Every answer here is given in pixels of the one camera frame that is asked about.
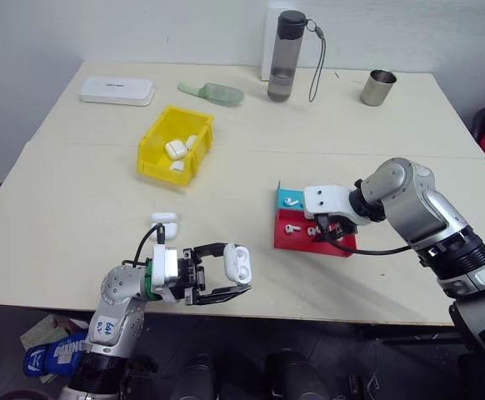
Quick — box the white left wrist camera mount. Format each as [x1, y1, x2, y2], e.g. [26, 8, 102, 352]
[150, 244, 186, 302]

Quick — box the yellow plastic bin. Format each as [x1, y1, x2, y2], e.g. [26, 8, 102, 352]
[136, 105, 216, 188]

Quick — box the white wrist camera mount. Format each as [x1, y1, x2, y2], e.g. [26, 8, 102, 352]
[150, 244, 186, 302]
[302, 182, 359, 228]

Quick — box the large white earbud case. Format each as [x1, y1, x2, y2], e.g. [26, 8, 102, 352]
[163, 138, 188, 161]

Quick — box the paper booklet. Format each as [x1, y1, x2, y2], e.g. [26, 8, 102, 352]
[18, 313, 90, 385]

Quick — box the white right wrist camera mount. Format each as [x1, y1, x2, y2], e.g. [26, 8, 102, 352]
[302, 182, 359, 228]

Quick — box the grey bottle lanyard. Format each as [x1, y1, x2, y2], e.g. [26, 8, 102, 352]
[305, 17, 328, 103]

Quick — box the blue earbud tray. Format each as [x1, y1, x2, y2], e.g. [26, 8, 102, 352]
[274, 179, 308, 214]

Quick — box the blue boxing glove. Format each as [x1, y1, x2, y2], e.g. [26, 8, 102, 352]
[22, 332, 90, 378]

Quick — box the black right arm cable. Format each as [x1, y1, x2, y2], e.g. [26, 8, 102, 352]
[320, 213, 415, 256]

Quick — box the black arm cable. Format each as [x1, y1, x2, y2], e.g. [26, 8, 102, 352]
[320, 213, 415, 256]
[122, 222, 168, 268]

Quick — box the dark rounded shape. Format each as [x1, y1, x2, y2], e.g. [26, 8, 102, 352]
[264, 348, 332, 400]

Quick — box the metal cup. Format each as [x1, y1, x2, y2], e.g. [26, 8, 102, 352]
[358, 69, 399, 108]

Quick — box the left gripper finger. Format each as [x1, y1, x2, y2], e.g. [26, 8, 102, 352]
[192, 284, 253, 308]
[192, 242, 236, 268]

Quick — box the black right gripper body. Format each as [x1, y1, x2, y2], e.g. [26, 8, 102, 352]
[313, 212, 359, 239]

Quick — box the translucent green plastic scoop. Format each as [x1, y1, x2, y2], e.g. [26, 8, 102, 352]
[177, 81, 246, 108]

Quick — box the flat white rectangular box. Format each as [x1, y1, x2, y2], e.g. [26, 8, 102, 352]
[78, 76, 158, 108]

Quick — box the grey translucent water bottle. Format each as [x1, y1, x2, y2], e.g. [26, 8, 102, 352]
[267, 9, 309, 104]

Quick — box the closed white earbud case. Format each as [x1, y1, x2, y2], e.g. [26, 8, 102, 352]
[149, 212, 179, 243]

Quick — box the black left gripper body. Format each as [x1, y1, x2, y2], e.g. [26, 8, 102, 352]
[171, 247, 208, 308]

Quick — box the red earbud tray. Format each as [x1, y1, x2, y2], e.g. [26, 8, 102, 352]
[273, 207, 360, 258]

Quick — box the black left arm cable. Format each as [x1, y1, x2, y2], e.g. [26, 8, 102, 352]
[122, 222, 168, 268]

